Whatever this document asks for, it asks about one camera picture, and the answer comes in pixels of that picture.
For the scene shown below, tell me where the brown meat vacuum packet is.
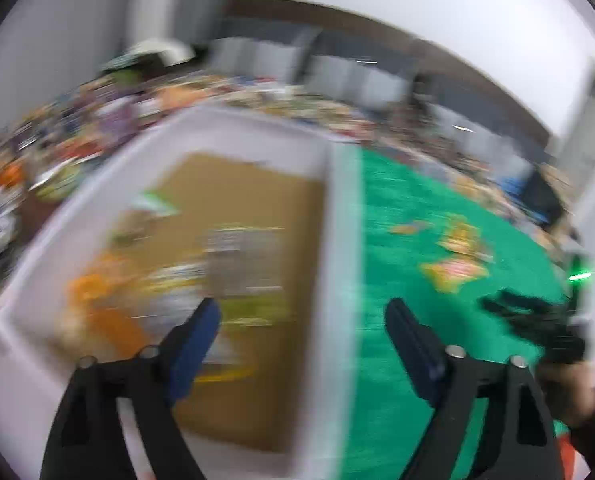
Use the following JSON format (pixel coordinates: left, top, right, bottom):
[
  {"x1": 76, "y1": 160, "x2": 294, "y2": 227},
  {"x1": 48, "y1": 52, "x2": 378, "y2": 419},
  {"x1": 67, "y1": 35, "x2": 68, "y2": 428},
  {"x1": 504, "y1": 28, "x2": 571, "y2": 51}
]
[{"x1": 110, "y1": 191, "x2": 179, "y2": 246}]

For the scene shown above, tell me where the person right hand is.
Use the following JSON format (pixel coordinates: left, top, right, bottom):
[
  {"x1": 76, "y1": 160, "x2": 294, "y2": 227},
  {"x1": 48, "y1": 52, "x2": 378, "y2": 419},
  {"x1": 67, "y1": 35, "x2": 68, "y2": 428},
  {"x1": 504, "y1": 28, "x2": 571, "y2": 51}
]
[{"x1": 535, "y1": 361, "x2": 595, "y2": 429}]

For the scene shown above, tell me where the orange blue sausage stick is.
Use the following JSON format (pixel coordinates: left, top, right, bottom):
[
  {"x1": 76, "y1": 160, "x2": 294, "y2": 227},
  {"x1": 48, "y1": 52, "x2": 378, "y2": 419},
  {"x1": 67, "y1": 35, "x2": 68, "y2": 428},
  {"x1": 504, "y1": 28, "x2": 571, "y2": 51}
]
[{"x1": 390, "y1": 220, "x2": 432, "y2": 236}]

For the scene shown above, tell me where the black bag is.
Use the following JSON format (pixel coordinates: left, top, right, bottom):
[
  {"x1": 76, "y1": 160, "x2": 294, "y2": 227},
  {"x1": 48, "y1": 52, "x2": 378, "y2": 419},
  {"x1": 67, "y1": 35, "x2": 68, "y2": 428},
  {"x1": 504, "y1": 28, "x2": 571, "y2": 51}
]
[{"x1": 519, "y1": 168, "x2": 565, "y2": 228}]

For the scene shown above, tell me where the orange chicken leg packet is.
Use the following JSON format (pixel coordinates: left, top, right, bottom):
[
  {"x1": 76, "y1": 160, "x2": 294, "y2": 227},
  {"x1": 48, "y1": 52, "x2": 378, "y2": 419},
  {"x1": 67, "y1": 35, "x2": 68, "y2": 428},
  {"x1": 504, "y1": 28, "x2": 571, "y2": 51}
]
[{"x1": 58, "y1": 252, "x2": 149, "y2": 359}]

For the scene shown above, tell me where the brown headboard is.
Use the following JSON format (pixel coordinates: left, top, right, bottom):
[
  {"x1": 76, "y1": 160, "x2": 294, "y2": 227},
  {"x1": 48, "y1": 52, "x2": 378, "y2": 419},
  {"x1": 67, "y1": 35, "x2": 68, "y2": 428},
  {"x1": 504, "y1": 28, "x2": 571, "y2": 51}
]
[{"x1": 215, "y1": 0, "x2": 553, "y2": 148}]

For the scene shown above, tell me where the green floral bedspread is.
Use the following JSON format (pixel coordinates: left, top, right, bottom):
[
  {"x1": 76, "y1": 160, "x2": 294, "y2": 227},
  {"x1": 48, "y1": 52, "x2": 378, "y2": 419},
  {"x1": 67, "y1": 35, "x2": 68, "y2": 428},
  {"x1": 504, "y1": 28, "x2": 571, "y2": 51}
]
[{"x1": 340, "y1": 151, "x2": 563, "y2": 479}]

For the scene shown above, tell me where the floral bed sheet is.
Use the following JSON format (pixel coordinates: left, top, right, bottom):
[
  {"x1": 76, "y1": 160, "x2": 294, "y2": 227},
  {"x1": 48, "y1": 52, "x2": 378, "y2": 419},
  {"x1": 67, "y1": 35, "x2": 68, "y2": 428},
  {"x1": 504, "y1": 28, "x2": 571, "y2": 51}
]
[{"x1": 0, "y1": 74, "x2": 548, "y2": 242}]

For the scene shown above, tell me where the clear bag of round cookies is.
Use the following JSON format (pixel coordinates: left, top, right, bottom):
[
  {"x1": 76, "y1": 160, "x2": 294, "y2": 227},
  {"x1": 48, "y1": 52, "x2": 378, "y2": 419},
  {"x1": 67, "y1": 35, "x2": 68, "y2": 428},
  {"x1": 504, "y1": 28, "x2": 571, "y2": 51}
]
[{"x1": 203, "y1": 224, "x2": 290, "y2": 327}]

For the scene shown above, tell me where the white cardboard box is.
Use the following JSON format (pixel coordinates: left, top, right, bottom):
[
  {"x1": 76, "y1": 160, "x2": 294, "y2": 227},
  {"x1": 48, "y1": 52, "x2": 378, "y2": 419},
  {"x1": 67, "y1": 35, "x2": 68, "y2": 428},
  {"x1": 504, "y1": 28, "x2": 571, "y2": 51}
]
[{"x1": 0, "y1": 104, "x2": 361, "y2": 479}]

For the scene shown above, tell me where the yellow red snack packet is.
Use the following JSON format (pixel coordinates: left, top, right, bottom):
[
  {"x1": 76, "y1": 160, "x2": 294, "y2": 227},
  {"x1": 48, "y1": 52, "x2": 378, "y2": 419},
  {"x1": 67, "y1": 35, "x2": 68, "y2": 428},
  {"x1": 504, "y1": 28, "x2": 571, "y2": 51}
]
[
  {"x1": 439, "y1": 214, "x2": 494, "y2": 262},
  {"x1": 420, "y1": 257, "x2": 488, "y2": 294}
]

